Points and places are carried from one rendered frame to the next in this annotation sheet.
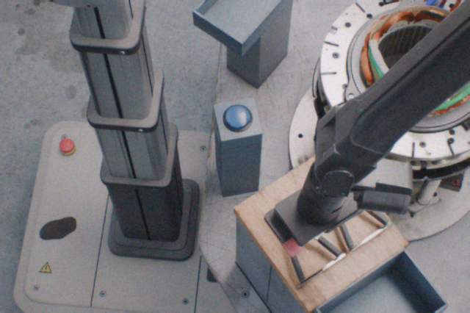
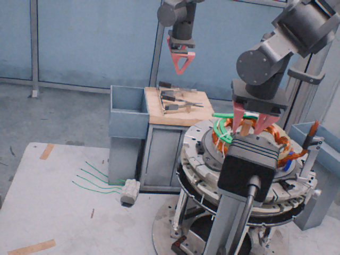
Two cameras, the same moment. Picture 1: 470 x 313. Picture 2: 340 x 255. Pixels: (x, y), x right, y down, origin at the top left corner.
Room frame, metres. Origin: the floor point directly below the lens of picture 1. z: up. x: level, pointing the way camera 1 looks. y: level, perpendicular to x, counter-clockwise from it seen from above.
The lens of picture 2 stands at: (0.81, -1.07, 1.56)
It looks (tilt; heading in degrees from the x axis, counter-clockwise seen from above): 31 degrees down; 112
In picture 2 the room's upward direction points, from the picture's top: 10 degrees clockwise
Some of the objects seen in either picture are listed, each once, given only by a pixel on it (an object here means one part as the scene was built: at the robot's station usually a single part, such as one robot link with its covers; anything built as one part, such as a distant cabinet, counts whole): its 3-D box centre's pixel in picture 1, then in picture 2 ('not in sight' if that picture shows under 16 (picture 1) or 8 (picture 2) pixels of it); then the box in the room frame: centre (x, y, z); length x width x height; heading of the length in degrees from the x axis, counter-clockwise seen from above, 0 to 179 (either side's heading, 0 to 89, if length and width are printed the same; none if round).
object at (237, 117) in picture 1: (237, 117); not in sight; (0.66, 0.00, 1.04); 0.04 x 0.04 x 0.01
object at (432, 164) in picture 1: (451, 154); (187, 153); (0.59, -0.35, 1.05); 0.09 x 0.04 x 0.01; 122
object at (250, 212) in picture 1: (319, 227); (179, 106); (0.46, -0.13, 1.05); 0.20 x 0.19 x 0.02; 34
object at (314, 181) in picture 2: not in sight; (307, 190); (0.88, -0.33, 1.07); 0.04 x 0.02 x 0.05; 80
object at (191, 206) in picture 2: not in sight; (189, 205); (0.61, -0.27, 0.83); 0.05 x 0.04 x 0.02; 60
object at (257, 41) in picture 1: (258, 23); (316, 183); (0.92, -0.04, 0.92); 0.25 x 0.11 x 0.28; 143
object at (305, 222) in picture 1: (320, 200); (182, 30); (0.42, -0.11, 1.28); 0.10 x 0.07 x 0.07; 124
